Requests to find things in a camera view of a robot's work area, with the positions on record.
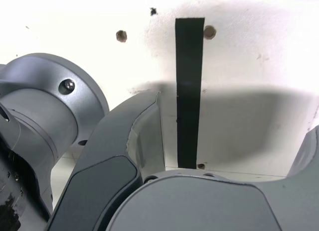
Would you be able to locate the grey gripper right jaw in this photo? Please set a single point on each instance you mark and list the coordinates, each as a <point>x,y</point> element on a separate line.
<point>199,206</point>

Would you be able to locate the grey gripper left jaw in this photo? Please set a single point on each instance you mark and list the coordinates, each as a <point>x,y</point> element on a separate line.
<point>107,146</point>

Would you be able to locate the black tape strip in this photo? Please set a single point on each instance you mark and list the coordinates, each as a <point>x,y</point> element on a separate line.
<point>188,91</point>

